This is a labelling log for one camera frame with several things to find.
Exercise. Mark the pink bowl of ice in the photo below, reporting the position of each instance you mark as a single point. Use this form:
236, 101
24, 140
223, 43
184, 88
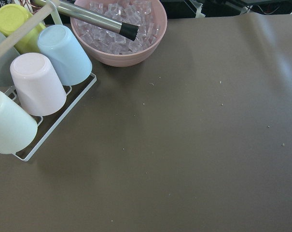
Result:
114, 49

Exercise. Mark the steel muddler black tip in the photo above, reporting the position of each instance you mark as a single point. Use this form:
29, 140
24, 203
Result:
65, 8

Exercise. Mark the pink cup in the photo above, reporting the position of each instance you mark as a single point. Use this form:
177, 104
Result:
38, 87

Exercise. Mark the light blue cup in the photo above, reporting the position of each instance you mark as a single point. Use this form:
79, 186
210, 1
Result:
67, 56

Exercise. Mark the white cup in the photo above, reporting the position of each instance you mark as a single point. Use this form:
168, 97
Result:
17, 128

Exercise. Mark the grey cup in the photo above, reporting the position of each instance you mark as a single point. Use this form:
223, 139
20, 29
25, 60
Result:
5, 62

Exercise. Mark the yellow cup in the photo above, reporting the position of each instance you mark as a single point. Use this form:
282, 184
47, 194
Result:
12, 16

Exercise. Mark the white wire cup rack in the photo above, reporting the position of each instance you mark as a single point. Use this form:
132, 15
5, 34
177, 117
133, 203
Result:
45, 124

